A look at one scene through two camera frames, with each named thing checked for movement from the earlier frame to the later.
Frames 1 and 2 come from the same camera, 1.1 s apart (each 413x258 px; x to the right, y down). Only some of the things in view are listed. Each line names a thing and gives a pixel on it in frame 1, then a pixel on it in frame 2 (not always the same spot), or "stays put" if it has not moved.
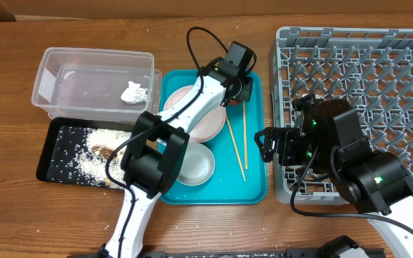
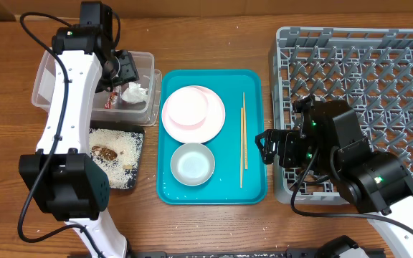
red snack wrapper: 234,102 → 110,104
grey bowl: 198,165 stays put
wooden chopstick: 245,137 stays put
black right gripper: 286,135 stays put
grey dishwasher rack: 389,74 stays put
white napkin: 135,94 stays put
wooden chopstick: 236,150 → 241,145
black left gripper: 247,88 → 129,71
